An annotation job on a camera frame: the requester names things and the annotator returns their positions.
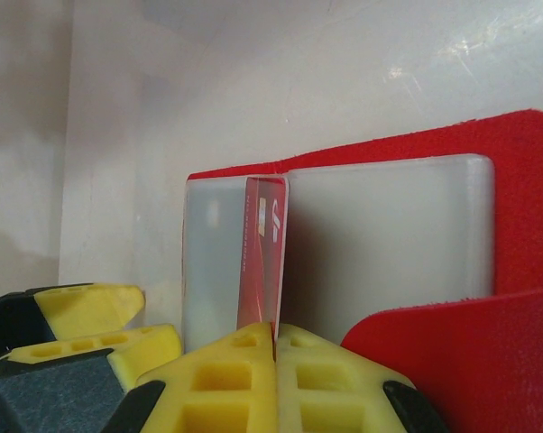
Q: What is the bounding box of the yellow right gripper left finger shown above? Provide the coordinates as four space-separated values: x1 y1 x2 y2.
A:
122 321 278 433

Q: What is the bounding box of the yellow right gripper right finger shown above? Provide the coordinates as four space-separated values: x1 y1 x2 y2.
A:
275 323 448 433

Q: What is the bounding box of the red credit card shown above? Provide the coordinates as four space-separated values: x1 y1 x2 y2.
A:
235 175 291 339

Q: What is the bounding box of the red card holder wallet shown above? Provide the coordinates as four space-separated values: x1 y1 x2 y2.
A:
180 107 543 433

